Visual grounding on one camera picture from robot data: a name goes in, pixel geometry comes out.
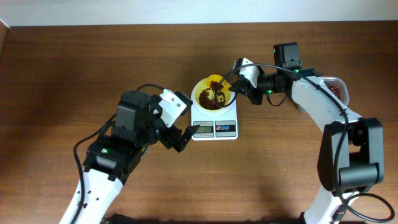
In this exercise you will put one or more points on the orange plastic scoop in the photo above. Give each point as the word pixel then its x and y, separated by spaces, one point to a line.
pixel 214 77

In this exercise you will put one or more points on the adzuki beans in bowl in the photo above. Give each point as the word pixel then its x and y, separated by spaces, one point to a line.
pixel 207 99

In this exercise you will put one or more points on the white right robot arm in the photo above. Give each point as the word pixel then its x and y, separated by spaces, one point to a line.
pixel 351 157

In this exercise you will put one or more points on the adzuki beans in scoop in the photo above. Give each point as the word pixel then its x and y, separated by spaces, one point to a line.
pixel 213 85

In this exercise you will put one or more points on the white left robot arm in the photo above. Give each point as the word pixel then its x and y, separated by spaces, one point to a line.
pixel 102 175

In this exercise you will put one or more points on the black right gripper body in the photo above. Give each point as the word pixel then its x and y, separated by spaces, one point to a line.
pixel 255 93

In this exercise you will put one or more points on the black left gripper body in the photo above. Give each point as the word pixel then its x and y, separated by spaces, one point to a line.
pixel 153 130

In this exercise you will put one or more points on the red adzuki beans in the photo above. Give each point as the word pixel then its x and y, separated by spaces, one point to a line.
pixel 335 90

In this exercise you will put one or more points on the white digital kitchen scale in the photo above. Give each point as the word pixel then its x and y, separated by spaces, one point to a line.
pixel 221 124

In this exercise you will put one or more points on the clear plastic container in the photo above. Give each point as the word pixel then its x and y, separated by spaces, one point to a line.
pixel 310 97

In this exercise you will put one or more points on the yellow plastic bowl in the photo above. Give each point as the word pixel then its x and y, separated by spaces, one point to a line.
pixel 202 85

